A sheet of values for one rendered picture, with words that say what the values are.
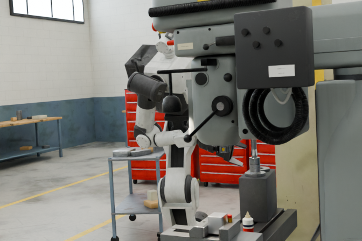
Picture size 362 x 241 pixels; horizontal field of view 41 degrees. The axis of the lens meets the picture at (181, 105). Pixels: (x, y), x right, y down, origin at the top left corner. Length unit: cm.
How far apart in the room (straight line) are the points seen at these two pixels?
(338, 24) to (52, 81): 1096
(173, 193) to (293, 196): 131
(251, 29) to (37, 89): 1065
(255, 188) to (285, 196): 148
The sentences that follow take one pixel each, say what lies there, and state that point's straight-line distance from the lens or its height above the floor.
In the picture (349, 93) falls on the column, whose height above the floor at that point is 149.
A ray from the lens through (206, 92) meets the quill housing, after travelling 170.
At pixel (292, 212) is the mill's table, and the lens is 230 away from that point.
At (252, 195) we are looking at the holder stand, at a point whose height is 104.
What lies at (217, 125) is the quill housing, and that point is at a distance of 169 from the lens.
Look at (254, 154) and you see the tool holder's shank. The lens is 214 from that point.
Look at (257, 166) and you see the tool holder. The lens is 215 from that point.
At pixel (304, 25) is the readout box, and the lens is 131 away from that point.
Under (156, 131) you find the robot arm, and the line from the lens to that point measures 240.
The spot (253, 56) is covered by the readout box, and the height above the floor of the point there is 160.
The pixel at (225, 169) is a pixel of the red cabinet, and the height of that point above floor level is 27.
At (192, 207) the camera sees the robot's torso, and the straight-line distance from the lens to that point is 251.
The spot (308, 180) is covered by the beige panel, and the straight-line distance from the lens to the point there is 353.
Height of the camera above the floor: 155
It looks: 3 degrees down
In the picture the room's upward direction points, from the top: 3 degrees counter-clockwise
